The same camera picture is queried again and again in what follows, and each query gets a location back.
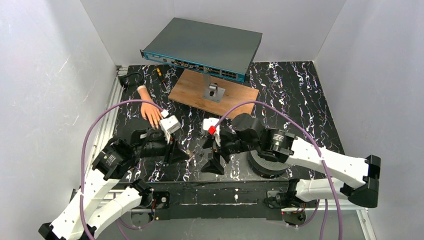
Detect nail polish bottle white cap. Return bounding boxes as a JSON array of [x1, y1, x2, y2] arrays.
[[186, 150, 195, 161]]

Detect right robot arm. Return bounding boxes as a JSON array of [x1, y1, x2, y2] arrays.
[[201, 113, 381, 208]]

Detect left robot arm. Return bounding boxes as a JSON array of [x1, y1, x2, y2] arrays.
[[38, 129, 190, 240]]

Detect mannequin hand with nails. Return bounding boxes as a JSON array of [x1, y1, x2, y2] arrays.
[[137, 85, 163, 129]]

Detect grey ribbed round disc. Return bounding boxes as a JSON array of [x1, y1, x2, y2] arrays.
[[247, 150, 290, 179]]

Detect wooden base board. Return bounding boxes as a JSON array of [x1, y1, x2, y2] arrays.
[[169, 69, 259, 116]]

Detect yellow black screwdriver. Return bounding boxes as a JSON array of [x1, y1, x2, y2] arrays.
[[156, 67, 169, 93]]

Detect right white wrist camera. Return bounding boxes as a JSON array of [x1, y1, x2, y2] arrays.
[[202, 117, 221, 147]]

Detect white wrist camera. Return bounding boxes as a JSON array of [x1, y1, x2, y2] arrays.
[[202, 117, 221, 147], [159, 115, 182, 144]]

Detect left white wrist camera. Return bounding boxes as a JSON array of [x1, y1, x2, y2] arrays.
[[159, 115, 182, 144]]

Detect black front mounting rail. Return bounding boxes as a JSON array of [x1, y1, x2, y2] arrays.
[[150, 180, 289, 221]]

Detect metal stand bracket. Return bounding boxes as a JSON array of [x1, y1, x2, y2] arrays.
[[202, 73, 225, 103]]

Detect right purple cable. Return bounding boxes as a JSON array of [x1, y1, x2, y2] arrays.
[[214, 100, 343, 240]]

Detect black plug with cable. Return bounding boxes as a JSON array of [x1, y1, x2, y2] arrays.
[[117, 72, 145, 89]]

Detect aluminium frame profile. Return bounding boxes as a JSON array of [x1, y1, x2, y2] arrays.
[[67, 65, 129, 188]]

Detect grey teal network switch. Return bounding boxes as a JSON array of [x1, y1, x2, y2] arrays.
[[140, 17, 263, 83]]

